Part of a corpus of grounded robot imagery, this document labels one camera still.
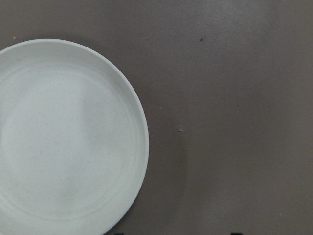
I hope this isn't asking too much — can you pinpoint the round cream plate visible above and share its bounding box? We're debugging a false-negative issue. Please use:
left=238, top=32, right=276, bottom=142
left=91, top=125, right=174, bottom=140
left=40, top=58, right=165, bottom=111
left=0, top=39, right=149, bottom=235

